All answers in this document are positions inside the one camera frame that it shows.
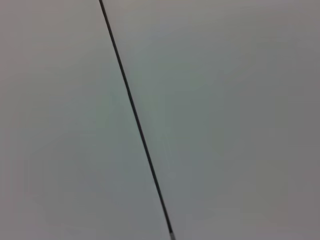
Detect dark wall panel seam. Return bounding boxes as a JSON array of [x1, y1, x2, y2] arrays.
[[98, 0, 176, 240]]

